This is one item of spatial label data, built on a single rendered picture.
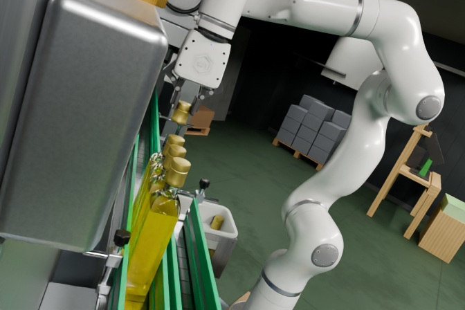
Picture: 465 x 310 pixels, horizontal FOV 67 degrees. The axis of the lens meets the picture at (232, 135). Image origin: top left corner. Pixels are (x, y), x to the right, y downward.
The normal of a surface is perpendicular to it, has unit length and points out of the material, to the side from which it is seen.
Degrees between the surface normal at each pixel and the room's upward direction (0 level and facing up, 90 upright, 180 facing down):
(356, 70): 90
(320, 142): 90
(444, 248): 90
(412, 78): 65
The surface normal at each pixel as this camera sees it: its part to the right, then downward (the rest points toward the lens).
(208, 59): 0.22, 0.36
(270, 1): -0.73, 0.10
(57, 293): 0.38, -0.89
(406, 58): -0.11, -0.21
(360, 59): -0.54, 0.01
